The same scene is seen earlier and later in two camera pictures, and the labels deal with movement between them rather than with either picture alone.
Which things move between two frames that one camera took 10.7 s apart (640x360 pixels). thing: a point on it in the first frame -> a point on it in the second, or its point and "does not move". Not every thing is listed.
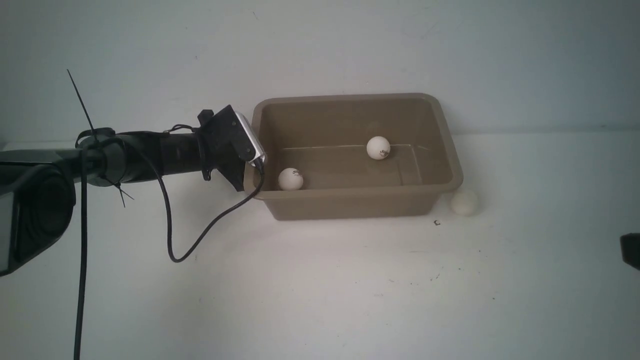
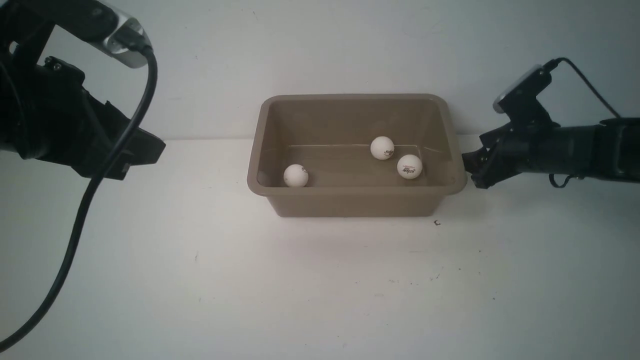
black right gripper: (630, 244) -> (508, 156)
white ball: (378, 148) does not move
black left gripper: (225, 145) -> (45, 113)
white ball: (464, 203) -> (409, 166)
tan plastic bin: (353, 157) does not move
